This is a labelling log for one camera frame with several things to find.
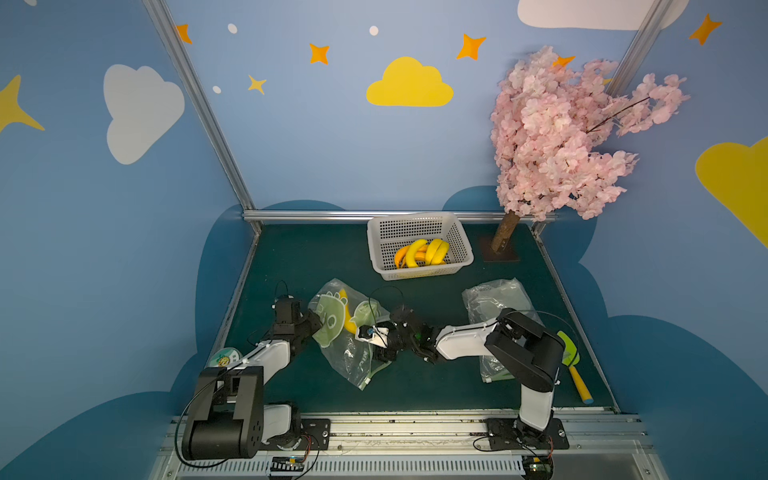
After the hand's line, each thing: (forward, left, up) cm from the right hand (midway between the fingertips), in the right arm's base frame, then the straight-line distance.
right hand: (368, 336), depth 88 cm
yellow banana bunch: (+33, -21, +1) cm, 39 cm away
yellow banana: (+33, -12, +1) cm, 35 cm away
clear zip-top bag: (+14, -36, 0) cm, 39 cm away
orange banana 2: (+34, -16, 0) cm, 37 cm away
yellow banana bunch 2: (+1, +5, +2) cm, 6 cm away
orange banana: (+32, -8, +1) cm, 33 cm away
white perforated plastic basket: (+42, -3, 0) cm, 43 cm away
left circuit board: (-32, +17, -5) cm, 37 cm away
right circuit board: (-29, -45, -7) cm, 54 cm away
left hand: (+6, +17, 0) cm, 18 cm away
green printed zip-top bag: (+7, +8, +3) cm, 11 cm away
